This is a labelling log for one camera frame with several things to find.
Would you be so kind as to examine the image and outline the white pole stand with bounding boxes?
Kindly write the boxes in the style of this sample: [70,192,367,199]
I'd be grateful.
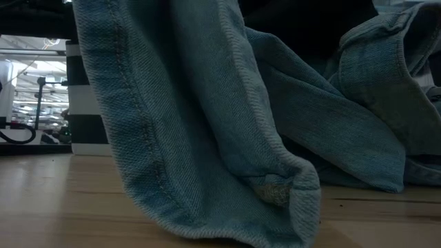
[0,59,17,120]

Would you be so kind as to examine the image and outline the light blue denim jeans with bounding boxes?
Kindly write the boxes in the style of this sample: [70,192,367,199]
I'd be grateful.
[71,0,441,248]

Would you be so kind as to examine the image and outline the black floor cable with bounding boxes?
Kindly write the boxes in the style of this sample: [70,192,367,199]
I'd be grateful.
[0,121,37,145]

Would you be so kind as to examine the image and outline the black thin stand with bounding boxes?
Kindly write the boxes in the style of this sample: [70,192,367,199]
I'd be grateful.
[33,76,48,131]

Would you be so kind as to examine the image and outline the navy white striped fabric bin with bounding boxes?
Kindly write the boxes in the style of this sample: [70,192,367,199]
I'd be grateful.
[65,39,113,156]

